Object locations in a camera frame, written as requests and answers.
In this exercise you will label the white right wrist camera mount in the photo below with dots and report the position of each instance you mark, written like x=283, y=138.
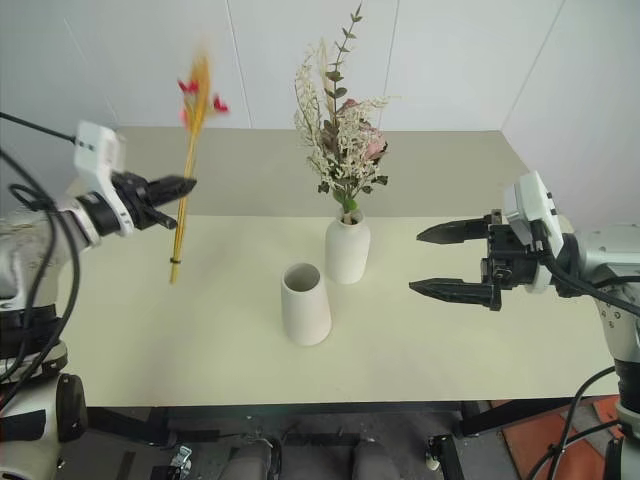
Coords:
x=537, y=200

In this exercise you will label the white tapered open vase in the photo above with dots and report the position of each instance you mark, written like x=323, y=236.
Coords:
x=305, y=315

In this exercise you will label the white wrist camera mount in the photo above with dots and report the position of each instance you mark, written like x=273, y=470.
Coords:
x=537, y=200
x=95, y=145

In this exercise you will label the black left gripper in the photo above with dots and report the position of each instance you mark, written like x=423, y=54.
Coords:
x=134, y=192

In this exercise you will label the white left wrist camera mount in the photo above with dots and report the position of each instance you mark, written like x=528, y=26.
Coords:
x=95, y=145

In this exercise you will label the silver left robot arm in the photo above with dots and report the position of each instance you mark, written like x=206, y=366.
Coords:
x=30, y=260

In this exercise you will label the white bottle-shaped vase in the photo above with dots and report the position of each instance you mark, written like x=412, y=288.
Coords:
x=347, y=250

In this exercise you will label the black metal table frame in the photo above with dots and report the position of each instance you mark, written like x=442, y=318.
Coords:
x=310, y=417

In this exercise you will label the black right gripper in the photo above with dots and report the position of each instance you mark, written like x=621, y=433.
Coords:
x=510, y=262

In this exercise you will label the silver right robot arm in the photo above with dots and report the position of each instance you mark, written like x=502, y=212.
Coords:
x=617, y=300

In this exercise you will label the yellow bouquet with red flowers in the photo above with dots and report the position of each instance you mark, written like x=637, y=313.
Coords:
x=189, y=170

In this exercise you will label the dried white pink flower bouquet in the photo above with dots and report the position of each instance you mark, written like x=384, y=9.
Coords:
x=345, y=135

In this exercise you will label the orange floor mat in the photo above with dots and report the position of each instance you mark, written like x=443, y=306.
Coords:
x=545, y=440

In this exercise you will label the black caster wheel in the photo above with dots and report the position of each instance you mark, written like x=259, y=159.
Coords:
x=439, y=452
x=181, y=462

